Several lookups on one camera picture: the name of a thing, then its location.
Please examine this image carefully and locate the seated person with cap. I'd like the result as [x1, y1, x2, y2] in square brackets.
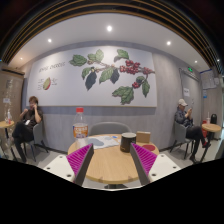
[174, 99, 211, 163]

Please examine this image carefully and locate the round side table right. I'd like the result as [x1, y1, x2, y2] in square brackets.
[199, 123, 222, 164]

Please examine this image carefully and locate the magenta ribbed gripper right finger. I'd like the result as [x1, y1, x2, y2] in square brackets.
[130, 143, 157, 185]

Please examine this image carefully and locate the seated person in black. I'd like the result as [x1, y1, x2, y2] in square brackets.
[12, 96, 43, 163]

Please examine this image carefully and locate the paper placemat with print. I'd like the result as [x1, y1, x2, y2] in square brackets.
[86, 135, 119, 149]

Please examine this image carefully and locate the coffee plant wall mural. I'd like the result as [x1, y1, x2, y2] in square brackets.
[27, 46, 157, 107]

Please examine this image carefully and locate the grey chair behind table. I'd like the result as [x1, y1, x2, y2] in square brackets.
[89, 122, 131, 136]

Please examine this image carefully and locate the round side table left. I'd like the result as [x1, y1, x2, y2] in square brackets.
[0, 120, 18, 161]

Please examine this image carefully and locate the black cup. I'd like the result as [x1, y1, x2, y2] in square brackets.
[120, 132, 136, 153]

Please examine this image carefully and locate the red round coaster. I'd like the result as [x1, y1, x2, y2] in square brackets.
[142, 144, 155, 151]

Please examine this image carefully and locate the clear plastic water bottle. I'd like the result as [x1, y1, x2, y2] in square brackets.
[73, 107, 88, 148]

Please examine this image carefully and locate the bottle on left table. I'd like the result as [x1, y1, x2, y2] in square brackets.
[7, 109, 12, 124]

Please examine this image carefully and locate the white cup with straw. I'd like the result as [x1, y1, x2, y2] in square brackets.
[206, 112, 210, 124]

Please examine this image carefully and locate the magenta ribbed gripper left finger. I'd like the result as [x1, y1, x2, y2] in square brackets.
[67, 144, 94, 186]

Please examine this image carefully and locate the round side table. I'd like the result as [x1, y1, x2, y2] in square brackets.
[199, 123, 222, 164]
[0, 120, 18, 161]

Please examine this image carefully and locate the grey chair on left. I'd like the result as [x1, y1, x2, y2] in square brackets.
[23, 122, 47, 159]

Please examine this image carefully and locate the small brown cardboard box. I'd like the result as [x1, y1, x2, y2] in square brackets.
[136, 131, 151, 143]

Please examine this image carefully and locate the grey chair on right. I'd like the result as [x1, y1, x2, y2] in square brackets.
[171, 122, 194, 150]

